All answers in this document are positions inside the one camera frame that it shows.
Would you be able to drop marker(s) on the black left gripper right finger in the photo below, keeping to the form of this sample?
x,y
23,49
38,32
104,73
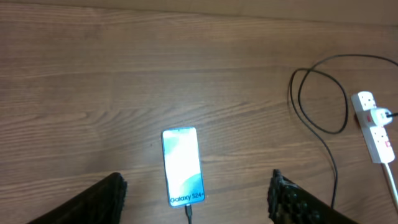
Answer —
x,y
289,203

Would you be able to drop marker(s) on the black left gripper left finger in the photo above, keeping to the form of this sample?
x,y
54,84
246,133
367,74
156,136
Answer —
x,y
102,203

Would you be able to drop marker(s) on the blue Galaxy smartphone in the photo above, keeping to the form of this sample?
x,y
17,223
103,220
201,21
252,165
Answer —
x,y
183,174

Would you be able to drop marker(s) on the white charger plug adapter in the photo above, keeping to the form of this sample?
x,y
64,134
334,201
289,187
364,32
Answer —
x,y
380,117

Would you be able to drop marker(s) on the white power strip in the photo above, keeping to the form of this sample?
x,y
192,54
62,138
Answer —
x,y
376,138

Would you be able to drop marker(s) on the brown cardboard box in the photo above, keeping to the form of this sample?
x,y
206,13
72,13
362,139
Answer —
x,y
374,12

